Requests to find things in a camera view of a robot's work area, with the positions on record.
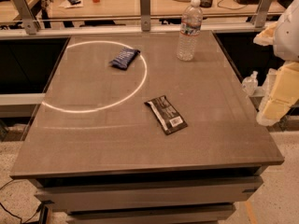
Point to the black mesh pen cup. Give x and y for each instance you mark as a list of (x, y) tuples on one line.
[(206, 3)]

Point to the grey drawer cabinet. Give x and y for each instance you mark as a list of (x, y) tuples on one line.
[(178, 197)]

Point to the blue snack bag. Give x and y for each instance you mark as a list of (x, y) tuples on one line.
[(124, 58)]

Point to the left grey metal bracket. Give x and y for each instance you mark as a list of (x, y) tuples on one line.
[(29, 21)]

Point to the grey metal bracket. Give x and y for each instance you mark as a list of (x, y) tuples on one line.
[(260, 16), (145, 15), (29, 21)]

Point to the small clear sanitizer bottle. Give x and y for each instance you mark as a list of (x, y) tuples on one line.
[(249, 84)]

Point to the middle grey metal bracket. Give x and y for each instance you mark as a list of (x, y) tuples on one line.
[(145, 15)]

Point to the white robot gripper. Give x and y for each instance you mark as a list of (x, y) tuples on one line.
[(288, 36)]

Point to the right grey metal bracket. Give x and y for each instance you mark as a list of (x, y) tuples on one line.
[(260, 16)]

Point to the clear plastic water bottle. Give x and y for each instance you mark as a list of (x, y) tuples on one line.
[(190, 27)]

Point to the black snack wrapper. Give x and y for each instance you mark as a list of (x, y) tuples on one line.
[(169, 118)]

